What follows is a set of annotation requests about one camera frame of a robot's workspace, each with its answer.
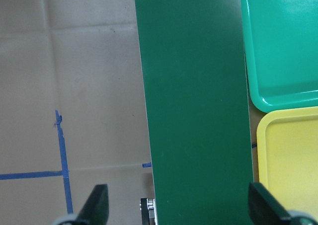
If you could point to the green conveyor belt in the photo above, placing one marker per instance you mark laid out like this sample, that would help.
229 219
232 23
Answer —
197 108

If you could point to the green plastic tray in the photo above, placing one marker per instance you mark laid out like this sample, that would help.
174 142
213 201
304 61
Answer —
281 52

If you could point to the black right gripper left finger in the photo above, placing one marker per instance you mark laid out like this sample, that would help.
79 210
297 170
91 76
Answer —
96 209

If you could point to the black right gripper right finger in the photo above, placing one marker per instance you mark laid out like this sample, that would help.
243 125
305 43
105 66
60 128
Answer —
263 208

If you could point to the yellow plastic tray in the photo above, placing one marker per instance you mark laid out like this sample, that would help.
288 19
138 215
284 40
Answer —
287 150

